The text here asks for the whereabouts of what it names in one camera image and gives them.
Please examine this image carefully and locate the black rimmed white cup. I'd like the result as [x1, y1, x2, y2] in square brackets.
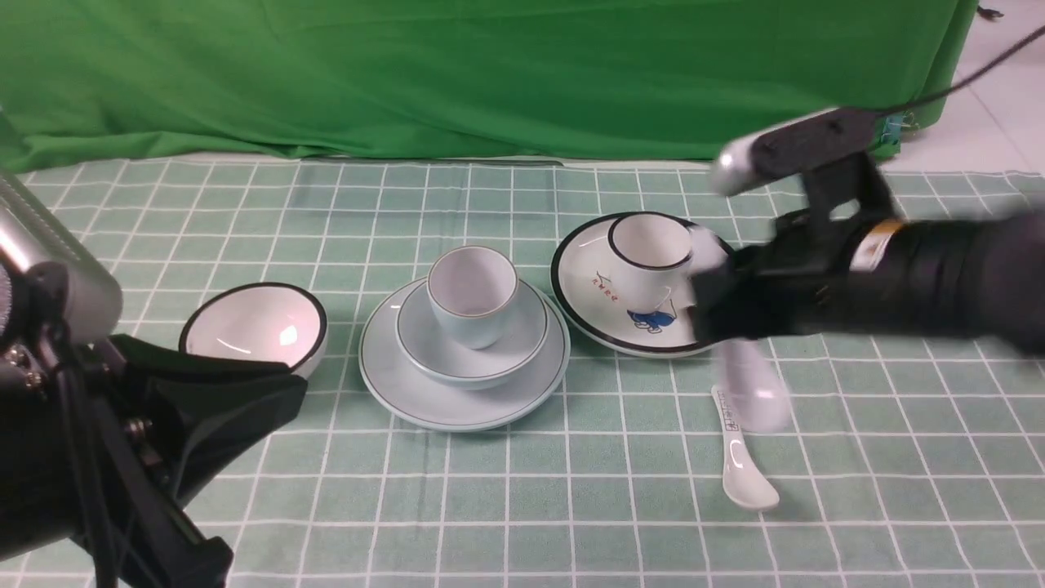
[606, 212, 693, 315]

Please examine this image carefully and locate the green backdrop cloth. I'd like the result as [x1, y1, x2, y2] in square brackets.
[1, 1, 976, 172]

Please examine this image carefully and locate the pale green cup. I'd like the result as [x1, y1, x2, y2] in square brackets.
[426, 246, 519, 350]

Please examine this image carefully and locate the pale green plate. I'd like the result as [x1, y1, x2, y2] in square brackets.
[358, 279, 571, 432]

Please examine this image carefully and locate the white spoon with print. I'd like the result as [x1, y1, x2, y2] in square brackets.
[710, 386, 780, 511]

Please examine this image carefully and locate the blue binder clip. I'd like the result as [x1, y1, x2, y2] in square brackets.
[881, 114, 905, 145]

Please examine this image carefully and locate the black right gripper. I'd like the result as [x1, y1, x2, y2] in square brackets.
[690, 211, 866, 342]

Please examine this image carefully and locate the green checkered tablecloth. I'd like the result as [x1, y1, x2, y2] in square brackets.
[21, 158, 1044, 587]

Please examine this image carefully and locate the black rimmed white bowl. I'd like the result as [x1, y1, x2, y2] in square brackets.
[178, 282, 329, 379]

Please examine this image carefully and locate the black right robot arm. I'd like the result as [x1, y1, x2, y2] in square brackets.
[687, 211, 1044, 358]

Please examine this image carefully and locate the plain white spoon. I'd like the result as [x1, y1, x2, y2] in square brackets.
[715, 339, 792, 433]

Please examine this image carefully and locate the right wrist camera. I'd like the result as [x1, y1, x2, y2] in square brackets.
[710, 107, 898, 230]

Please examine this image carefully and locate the black rimmed cartoon plate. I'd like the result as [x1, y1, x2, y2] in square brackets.
[551, 212, 732, 359]

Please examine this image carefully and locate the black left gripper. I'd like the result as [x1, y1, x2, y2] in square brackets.
[2, 265, 309, 587]

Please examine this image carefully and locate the pale green bowl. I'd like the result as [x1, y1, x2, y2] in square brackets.
[396, 279, 549, 390]

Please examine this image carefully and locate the dark object on floor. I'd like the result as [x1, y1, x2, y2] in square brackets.
[976, 5, 1004, 21]

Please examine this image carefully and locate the right black cable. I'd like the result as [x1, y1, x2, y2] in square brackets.
[874, 24, 1045, 115]

